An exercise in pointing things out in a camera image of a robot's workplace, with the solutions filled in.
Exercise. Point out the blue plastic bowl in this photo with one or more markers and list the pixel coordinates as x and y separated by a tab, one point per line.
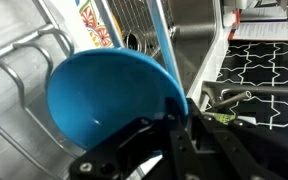
110	96

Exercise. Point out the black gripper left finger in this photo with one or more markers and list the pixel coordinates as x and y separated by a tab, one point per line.
117	150

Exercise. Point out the metal dish drying rack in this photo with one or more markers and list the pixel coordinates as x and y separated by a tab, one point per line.
4	70

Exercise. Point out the clipboard with paper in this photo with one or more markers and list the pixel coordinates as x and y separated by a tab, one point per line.
264	31

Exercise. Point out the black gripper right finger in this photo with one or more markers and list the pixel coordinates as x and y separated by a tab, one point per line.
204	133

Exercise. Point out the stainless steel sink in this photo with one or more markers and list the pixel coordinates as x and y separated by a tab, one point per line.
194	50

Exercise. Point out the short green soap bottle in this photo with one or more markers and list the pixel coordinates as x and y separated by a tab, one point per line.
222	117

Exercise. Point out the brushed metal gooseneck faucet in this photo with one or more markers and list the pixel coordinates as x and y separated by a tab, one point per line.
267	90

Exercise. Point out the floral patterned plate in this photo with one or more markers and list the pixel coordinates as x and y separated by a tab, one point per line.
84	16

